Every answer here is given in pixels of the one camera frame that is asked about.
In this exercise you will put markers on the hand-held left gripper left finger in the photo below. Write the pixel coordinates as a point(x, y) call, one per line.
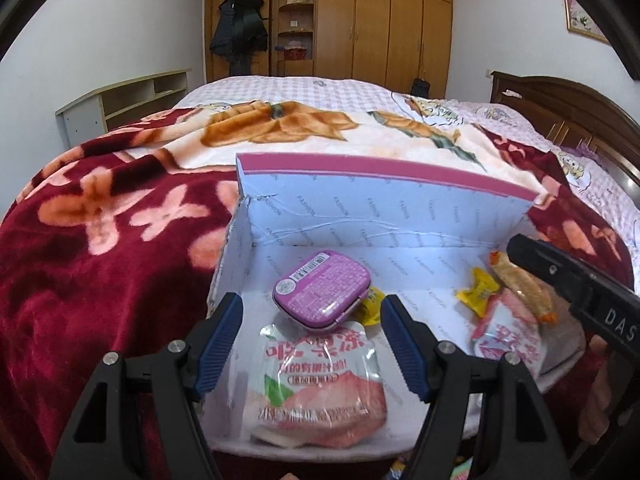
point(220, 345)

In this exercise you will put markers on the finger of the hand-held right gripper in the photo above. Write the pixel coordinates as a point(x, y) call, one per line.
point(545, 262)

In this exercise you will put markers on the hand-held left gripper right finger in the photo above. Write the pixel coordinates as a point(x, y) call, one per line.
point(405, 350)

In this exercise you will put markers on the orange cracker packet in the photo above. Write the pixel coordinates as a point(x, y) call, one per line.
point(530, 292)

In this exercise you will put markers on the small yellow candy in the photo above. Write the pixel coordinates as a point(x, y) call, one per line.
point(369, 307)

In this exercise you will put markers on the yellow candy packet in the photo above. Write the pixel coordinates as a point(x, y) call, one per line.
point(477, 287)

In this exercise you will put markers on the small white pink jelly pouch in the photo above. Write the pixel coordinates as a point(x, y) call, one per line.
point(505, 335)

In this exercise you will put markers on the large white pink jelly pouch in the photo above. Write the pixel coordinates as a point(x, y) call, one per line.
point(320, 400)

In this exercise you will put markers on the purple tin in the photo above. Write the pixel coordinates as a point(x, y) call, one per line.
point(320, 285)

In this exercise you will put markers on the pink cardboard box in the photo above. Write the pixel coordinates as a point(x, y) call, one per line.
point(380, 210)

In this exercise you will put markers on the person's right hand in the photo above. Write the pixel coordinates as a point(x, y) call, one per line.
point(600, 400)

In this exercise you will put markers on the red floral blanket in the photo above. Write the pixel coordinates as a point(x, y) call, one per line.
point(100, 260)

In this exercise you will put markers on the dark wooden headboard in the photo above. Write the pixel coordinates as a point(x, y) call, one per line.
point(575, 105)

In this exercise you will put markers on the small black bag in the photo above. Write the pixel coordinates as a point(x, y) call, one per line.
point(420, 86)

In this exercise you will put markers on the low grey shelf unit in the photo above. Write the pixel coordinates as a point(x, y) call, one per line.
point(80, 120)

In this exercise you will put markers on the wooden wardrobe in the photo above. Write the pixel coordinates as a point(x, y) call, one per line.
point(390, 25)

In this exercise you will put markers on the red basket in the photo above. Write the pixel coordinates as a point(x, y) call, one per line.
point(295, 54)

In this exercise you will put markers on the hanging black coats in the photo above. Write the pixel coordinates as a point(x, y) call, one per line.
point(240, 30)

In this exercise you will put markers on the framed wall picture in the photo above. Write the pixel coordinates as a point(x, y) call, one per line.
point(582, 17)

